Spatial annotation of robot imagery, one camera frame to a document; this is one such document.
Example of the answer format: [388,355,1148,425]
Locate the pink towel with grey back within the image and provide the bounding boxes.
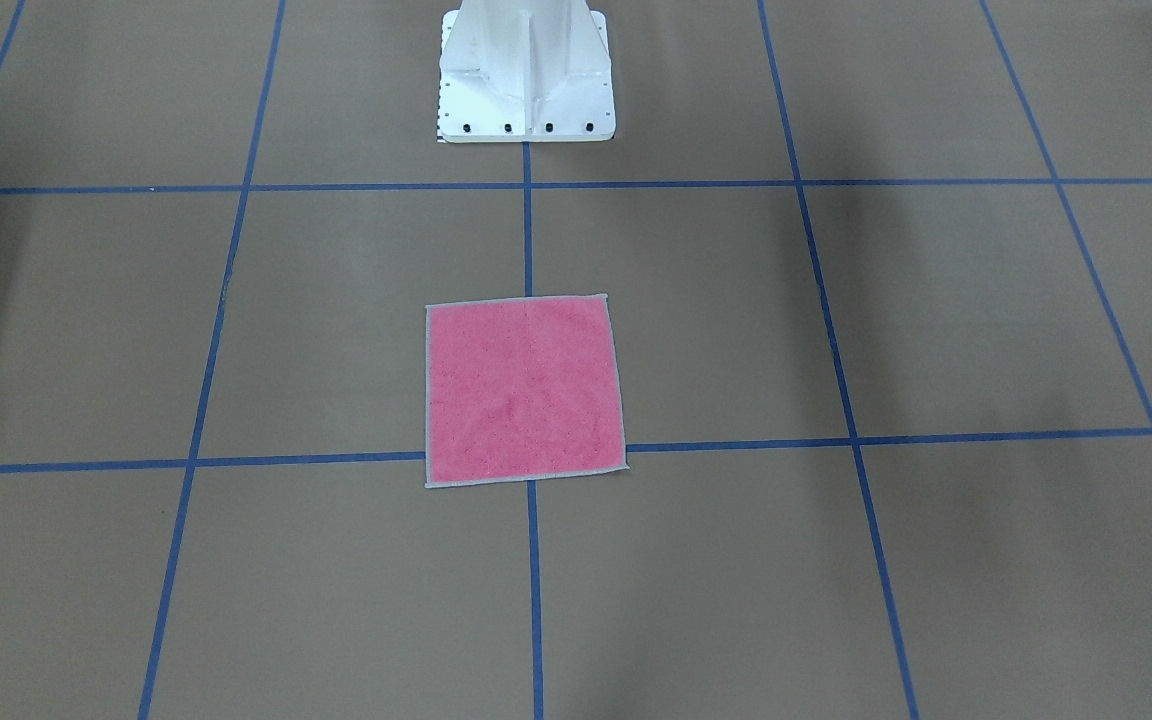
[424,293,628,488]

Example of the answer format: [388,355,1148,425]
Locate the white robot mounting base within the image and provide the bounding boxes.
[435,1,617,143]

